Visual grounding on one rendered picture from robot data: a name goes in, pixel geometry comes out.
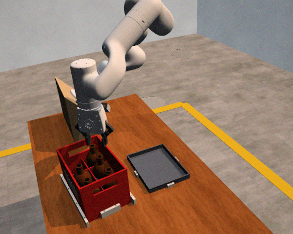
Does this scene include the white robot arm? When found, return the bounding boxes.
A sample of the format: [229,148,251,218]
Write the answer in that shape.
[70,0,174,113]

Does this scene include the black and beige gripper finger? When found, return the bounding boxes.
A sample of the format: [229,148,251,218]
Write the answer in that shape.
[75,123,92,146]
[101,121,114,147]

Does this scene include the red crate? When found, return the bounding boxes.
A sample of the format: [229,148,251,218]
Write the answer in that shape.
[58,138,131,222]

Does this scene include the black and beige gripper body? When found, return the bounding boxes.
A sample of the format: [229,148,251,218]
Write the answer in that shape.
[77,104,107,134]

